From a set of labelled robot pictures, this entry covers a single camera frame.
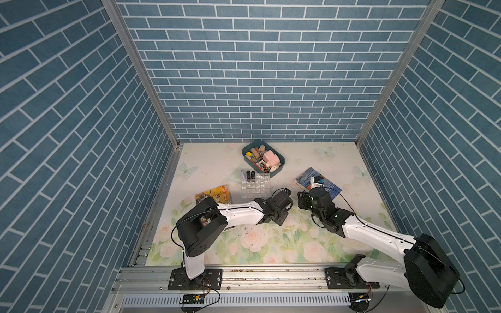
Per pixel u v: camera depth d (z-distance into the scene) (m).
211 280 0.74
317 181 0.75
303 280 0.75
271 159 1.05
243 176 0.96
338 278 0.74
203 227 0.49
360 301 0.70
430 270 0.41
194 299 0.72
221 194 0.96
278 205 0.69
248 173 0.96
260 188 0.99
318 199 0.64
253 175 0.96
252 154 1.12
